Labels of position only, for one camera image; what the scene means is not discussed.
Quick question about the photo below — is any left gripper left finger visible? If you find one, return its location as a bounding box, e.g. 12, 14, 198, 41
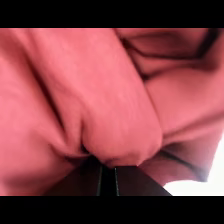
46, 160, 105, 197

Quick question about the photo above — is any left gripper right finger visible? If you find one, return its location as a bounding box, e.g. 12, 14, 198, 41
112, 165, 173, 197

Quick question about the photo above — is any red garment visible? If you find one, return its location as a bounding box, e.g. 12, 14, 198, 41
0, 27, 224, 197

